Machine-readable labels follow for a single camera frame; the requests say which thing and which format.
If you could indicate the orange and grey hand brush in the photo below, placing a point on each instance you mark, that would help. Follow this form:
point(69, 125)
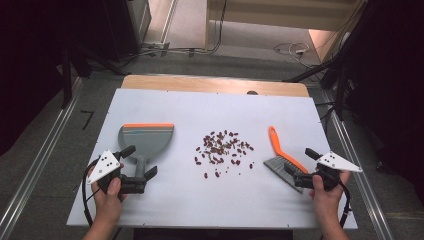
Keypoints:
point(279, 150)

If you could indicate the white table board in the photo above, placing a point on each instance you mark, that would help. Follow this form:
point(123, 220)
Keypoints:
point(200, 200)

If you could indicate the pile of red beans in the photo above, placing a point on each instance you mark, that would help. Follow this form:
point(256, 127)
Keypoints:
point(220, 150)

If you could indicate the black metal stand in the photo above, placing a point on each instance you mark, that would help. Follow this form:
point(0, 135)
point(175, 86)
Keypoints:
point(66, 76)
point(336, 83)

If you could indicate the person's right hand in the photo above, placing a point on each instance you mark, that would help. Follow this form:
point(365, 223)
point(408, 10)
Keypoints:
point(328, 200)

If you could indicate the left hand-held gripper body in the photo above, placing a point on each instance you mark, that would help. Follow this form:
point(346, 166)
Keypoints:
point(106, 165)

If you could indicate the beige wooden furniture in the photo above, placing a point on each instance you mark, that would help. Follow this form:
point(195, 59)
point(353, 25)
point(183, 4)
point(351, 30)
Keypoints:
point(283, 13)

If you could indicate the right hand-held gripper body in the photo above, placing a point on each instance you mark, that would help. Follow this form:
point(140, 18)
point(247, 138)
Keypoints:
point(336, 161)

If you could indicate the grey cabinet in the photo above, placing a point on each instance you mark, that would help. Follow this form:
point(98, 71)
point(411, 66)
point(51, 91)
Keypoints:
point(140, 18)

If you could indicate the person's left hand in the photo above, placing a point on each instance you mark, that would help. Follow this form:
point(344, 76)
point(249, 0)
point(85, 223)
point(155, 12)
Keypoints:
point(108, 203)

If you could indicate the metal floor rail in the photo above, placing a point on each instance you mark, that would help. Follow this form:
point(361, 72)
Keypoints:
point(360, 186)
point(36, 170)

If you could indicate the wooden table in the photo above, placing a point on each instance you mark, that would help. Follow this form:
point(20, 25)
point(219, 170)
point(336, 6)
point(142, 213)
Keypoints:
point(213, 85)

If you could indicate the grey dustpan with orange lip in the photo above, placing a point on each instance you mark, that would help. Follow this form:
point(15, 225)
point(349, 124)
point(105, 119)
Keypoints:
point(146, 140)

